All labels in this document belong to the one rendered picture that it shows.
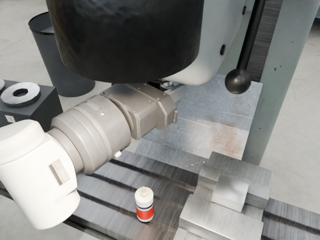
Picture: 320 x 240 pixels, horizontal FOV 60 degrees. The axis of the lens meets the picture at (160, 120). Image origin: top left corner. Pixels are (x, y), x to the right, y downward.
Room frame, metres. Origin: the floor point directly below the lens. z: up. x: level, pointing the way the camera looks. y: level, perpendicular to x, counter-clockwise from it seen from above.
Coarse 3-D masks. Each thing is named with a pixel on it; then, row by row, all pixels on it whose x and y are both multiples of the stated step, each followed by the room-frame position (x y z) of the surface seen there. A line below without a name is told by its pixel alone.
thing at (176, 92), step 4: (180, 84) 0.38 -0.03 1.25; (172, 88) 0.36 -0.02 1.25; (176, 88) 0.36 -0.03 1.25; (180, 88) 0.37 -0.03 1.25; (184, 88) 0.37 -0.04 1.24; (168, 92) 0.35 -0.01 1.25; (172, 92) 0.35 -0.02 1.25; (176, 92) 0.36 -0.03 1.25; (180, 92) 0.37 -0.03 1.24; (184, 92) 0.38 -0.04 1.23; (172, 96) 0.35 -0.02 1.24; (176, 96) 0.36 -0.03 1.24; (180, 96) 0.37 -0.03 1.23; (176, 100) 0.36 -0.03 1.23
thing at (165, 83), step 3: (150, 81) 0.36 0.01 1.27; (153, 81) 0.36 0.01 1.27; (156, 81) 0.36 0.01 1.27; (159, 81) 0.36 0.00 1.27; (162, 81) 0.36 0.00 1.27; (165, 81) 0.36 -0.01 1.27; (168, 81) 0.36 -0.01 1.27; (171, 81) 0.36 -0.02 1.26; (150, 84) 0.36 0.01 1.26; (153, 84) 0.36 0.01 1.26; (156, 84) 0.36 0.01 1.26; (159, 84) 0.36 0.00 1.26; (162, 84) 0.36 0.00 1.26; (165, 84) 0.36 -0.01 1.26; (168, 84) 0.36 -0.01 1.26
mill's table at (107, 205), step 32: (128, 160) 0.51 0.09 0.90; (0, 192) 0.44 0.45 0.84; (96, 192) 0.40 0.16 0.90; (128, 192) 0.40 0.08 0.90; (160, 192) 0.40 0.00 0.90; (192, 192) 0.40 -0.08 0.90; (96, 224) 0.32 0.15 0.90; (128, 224) 0.32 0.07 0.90; (160, 224) 0.32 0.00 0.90; (288, 224) 0.32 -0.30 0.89
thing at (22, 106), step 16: (0, 80) 0.61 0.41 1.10; (0, 96) 0.56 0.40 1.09; (16, 96) 0.56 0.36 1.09; (32, 96) 0.54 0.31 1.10; (48, 96) 0.56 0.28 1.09; (0, 112) 0.50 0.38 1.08; (16, 112) 0.49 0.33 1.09; (32, 112) 0.49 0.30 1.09; (48, 112) 0.54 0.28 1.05; (48, 128) 0.52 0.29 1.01
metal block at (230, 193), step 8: (224, 176) 0.35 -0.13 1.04; (216, 184) 0.33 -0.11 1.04; (224, 184) 0.33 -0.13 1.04; (232, 184) 0.33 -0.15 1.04; (240, 184) 0.33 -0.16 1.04; (248, 184) 0.33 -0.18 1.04; (216, 192) 0.31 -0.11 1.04; (224, 192) 0.31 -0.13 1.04; (232, 192) 0.31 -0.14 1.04; (240, 192) 0.31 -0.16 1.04; (216, 200) 0.30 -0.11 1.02; (224, 200) 0.30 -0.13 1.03; (232, 200) 0.29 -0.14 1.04; (240, 200) 0.29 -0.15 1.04; (232, 208) 0.29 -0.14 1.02; (240, 208) 0.28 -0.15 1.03
